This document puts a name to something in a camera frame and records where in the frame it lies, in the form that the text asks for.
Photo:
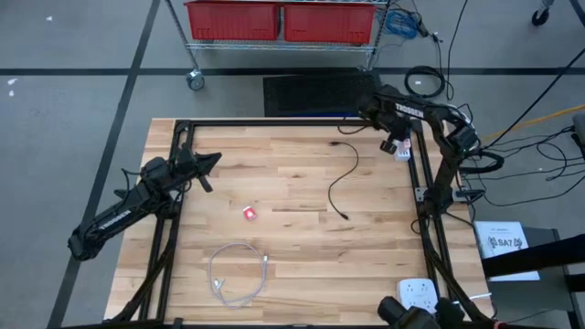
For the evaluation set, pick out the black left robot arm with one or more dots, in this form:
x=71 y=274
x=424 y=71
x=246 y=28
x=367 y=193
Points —
x=114 y=219

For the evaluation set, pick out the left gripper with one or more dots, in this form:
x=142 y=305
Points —
x=187 y=162

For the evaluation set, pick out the black perforated floor mat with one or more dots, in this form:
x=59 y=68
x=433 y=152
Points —
x=311 y=93

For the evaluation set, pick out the black caster wheel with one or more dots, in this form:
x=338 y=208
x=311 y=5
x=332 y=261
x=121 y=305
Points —
x=540 y=17

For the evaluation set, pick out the white power strip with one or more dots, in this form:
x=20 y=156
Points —
x=402 y=155

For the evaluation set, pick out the black horizontal bar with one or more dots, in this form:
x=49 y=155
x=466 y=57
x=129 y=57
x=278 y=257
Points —
x=539 y=258

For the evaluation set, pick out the white printed booklet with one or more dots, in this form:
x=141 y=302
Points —
x=503 y=237

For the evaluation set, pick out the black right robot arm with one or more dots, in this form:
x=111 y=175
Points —
x=439 y=183

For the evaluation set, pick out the white multi-outlet wall tap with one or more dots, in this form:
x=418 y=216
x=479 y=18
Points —
x=416 y=290

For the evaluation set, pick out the red white USB charger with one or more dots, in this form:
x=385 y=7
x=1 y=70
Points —
x=249 y=213

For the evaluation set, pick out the black aluminium table frame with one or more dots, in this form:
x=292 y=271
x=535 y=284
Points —
x=297 y=122

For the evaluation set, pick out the grey side table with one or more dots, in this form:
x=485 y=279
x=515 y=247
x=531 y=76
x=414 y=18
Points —
x=544 y=301

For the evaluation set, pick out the red plastic storage bin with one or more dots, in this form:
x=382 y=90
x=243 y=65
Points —
x=329 y=23
x=230 y=20

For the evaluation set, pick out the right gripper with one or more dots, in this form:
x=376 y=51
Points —
x=397 y=132

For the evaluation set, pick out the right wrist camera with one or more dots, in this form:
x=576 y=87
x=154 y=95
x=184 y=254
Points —
x=389 y=146

